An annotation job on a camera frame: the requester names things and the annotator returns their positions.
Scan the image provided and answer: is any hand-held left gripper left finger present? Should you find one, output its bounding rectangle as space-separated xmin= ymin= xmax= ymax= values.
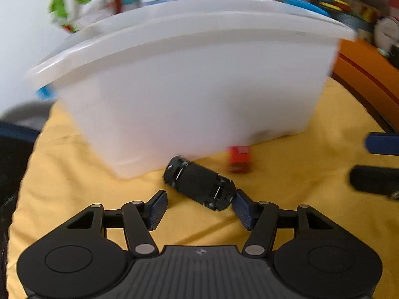
xmin=66 ymin=189 xmax=169 ymax=258

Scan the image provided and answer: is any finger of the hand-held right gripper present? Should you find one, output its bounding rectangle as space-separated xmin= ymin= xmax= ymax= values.
xmin=349 ymin=165 xmax=399 ymax=199
xmin=364 ymin=132 xmax=399 ymax=157

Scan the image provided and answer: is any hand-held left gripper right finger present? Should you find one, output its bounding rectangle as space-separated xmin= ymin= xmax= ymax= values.
xmin=232 ymin=189 xmax=333 ymax=258

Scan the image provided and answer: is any black toy car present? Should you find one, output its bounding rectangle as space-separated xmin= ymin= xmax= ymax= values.
xmin=163 ymin=155 xmax=237 ymax=212

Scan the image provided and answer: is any white plastic container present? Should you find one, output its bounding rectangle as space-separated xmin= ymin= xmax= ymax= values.
xmin=26 ymin=0 xmax=358 ymax=180

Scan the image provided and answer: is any small red block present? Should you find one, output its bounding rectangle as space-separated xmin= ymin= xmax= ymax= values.
xmin=227 ymin=145 xmax=253 ymax=175

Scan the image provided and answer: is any orange box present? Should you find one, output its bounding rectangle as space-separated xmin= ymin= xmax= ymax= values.
xmin=331 ymin=38 xmax=399 ymax=133

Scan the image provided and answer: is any yellow blanket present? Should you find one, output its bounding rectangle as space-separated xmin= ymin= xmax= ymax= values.
xmin=8 ymin=76 xmax=399 ymax=299

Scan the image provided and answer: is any black chair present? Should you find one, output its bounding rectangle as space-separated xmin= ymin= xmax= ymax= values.
xmin=0 ymin=121 xmax=42 ymax=225

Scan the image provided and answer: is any blue lid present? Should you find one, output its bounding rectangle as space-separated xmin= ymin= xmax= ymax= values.
xmin=278 ymin=0 xmax=331 ymax=18

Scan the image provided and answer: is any teal tissue packet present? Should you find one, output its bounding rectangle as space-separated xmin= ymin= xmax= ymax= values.
xmin=36 ymin=85 xmax=59 ymax=101

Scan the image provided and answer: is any green and white bag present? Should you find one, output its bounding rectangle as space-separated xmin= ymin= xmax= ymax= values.
xmin=48 ymin=0 xmax=127 ymax=34

